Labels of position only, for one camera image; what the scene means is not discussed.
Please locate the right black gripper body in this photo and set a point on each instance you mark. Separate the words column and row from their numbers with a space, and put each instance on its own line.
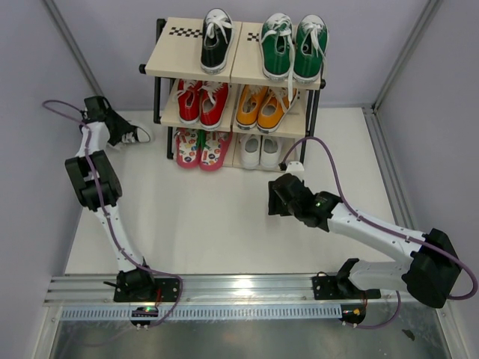
column 291, row 210

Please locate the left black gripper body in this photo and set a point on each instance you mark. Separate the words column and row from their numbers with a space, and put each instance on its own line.
column 113, row 114

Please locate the sideways black sneaker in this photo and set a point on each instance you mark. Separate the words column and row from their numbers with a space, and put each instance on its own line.
column 134, row 135

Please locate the pink flip-flop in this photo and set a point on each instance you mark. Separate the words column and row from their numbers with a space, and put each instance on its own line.
column 214, row 148
column 188, row 147

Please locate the green sneaker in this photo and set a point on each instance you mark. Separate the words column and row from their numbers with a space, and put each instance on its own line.
column 312, row 40
column 276, row 47

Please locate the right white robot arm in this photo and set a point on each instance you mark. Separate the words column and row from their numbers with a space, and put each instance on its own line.
column 422, row 264

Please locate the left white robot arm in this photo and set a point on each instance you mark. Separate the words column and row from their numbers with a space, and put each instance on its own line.
column 98, row 189

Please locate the beige black shoe shelf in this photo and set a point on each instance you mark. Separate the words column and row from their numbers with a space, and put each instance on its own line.
column 176, row 56

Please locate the left yellow sneaker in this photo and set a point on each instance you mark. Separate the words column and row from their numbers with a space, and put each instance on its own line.
column 248, row 107

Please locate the yellow sneaker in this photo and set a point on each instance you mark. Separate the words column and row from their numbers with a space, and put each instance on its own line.
column 248, row 107
column 274, row 108

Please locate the right yellow sneaker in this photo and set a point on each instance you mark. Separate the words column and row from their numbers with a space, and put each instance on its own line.
column 274, row 108

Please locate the left red sneaker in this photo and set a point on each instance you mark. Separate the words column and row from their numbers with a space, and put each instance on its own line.
column 188, row 100

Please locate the red sneaker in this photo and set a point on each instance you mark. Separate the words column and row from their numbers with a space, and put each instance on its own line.
column 188, row 100
column 214, row 96

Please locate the right red sneaker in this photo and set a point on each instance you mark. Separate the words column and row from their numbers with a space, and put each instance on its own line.
column 214, row 96

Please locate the right controller board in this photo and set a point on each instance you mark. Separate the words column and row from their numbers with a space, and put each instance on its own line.
column 352, row 315

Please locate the controller board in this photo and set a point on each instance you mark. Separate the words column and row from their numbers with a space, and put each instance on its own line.
column 145, row 315
column 352, row 315

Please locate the left controller board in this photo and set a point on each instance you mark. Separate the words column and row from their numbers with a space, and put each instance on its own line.
column 145, row 315

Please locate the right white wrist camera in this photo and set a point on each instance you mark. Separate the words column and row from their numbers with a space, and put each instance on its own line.
column 293, row 167

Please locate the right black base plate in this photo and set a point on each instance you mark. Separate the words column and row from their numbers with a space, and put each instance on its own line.
column 327, row 287

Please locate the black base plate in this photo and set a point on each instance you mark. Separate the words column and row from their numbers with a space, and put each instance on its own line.
column 327, row 287
column 162, row 289

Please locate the slotted grey cable duct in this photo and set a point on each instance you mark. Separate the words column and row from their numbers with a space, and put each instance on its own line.
column 207, row 312

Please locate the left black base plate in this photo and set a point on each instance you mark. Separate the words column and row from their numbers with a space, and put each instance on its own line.
column 162, row 289

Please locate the aluminium mounting rail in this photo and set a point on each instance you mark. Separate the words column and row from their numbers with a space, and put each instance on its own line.
column 196, row 288

